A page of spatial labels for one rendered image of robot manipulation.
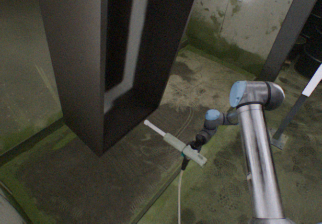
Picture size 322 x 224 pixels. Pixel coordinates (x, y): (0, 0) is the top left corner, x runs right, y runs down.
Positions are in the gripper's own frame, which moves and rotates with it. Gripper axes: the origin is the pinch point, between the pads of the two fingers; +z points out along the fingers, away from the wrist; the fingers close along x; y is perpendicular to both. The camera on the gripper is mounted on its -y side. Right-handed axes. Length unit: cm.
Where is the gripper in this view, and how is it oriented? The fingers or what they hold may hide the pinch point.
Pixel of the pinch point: (186, 155)
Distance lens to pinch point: 143.8
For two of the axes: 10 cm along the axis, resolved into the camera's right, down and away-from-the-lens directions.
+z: -6.1, 4.5, -6.6
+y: -1.6, 7.4, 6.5
